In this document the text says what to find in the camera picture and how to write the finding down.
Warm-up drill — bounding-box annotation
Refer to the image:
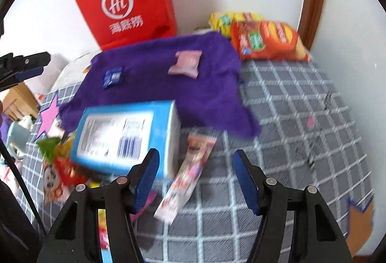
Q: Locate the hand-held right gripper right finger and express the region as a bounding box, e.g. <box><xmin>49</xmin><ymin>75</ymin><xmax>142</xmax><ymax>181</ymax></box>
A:
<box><xmin>232</xmin><ymin>149</ymin><xmax>353</xmax><ymax>263</ymax></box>

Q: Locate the purple cloth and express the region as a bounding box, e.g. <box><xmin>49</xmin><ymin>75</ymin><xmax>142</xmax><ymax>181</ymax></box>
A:
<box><xmin>58</xmin><ymin>30</ymin><xmax>261</xmax><ymax>139</ymax></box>

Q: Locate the orange face print packet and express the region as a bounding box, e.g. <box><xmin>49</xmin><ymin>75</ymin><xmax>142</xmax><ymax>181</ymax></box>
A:
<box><xmin>42</xmin><ymin>161</ymin><xmax>73</xmax><ymax>204</ymax></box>

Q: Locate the small blue candy packet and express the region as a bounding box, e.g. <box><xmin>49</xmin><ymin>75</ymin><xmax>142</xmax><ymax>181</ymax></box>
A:
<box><xmin>103</xmin><ymin>68</ymin><xmax>124</xmax><ymax>90</ymax></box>

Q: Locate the light blue container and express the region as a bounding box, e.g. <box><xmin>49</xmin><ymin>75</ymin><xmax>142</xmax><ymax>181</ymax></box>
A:
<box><xmin>7</xmin><ymin>121</ymin><xmax>31</xmax><ymax>149</ymax></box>

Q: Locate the orange chip bag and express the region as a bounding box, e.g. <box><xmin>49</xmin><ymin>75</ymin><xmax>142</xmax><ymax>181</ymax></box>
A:
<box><xmin>230</xmin><ymin>20</ymin><xmax>312</xmax><ymax>62</ymax></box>

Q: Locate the red paper bag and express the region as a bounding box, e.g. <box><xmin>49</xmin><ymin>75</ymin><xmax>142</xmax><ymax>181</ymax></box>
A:
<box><xmin>70</xmin><ymin>0</ymin><xmax>177</xmax><ymax>51</ymax></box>

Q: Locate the grey checked bedsheet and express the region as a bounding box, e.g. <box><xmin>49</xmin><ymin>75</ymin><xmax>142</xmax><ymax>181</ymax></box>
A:
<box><xmin>18</xmin><ymin>58</ymin><xmax>376</xmax><ymax>263</ymax></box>

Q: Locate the yellow chip bag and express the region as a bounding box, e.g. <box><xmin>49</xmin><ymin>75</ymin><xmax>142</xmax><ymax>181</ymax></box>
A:
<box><xmin>209</xmin><ymin>11</ymin><xmax>263</xmax><ymax>39</ymax></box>

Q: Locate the dark cloth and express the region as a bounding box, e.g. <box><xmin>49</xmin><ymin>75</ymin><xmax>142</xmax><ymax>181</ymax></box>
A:
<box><xmin>0</xmin><ymin>179</ymin><xmax>43</xmax><ymax>263</ymax></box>

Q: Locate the blue white box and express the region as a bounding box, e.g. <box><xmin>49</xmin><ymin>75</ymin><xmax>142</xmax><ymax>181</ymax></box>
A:
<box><xmin>70</xmin><ymin>100</ymin><xmax>181</xmax><ymax>181</ymax></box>

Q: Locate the long white pink snack packet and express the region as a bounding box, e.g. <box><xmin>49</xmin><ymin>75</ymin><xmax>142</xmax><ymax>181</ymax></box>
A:
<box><xmin>154</xmin><ymin>133</ymin><xmax>216</xmax><ymax>224</ymax></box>

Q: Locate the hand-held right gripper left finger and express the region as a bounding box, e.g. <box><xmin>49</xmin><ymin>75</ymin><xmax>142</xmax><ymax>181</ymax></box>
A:
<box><xmin>36</xmin><ymin>148</ymin><xmax>160</xmax><ymax>263</ymax></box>

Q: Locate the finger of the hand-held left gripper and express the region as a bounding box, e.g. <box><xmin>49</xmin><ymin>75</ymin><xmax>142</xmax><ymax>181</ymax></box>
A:
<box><xmin>0</xmin><ymin>67</ymin><xmax>44</xmax><ymax>90</ymax></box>
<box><xmin>0</xmin><ymin>51</ymin><xmax>51</xmax><ymax>74</ymax></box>

